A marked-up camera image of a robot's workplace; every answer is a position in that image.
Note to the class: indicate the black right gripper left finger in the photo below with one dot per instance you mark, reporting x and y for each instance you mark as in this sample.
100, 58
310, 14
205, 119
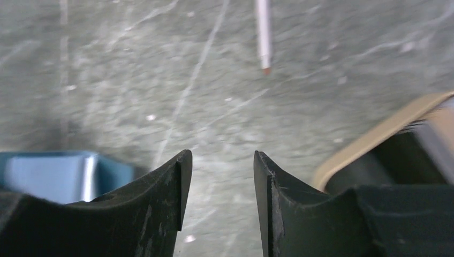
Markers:
141, 218

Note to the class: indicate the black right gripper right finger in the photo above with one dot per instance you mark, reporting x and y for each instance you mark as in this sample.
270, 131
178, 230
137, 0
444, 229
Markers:
397, 220

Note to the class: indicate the blue leather card holder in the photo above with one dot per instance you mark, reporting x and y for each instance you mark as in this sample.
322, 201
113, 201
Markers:
63, 177

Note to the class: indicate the beige card tray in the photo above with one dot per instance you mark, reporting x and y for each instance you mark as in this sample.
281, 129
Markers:
375, 136

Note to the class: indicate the white pen red cap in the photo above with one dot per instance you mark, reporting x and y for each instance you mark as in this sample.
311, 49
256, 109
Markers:
263, 34

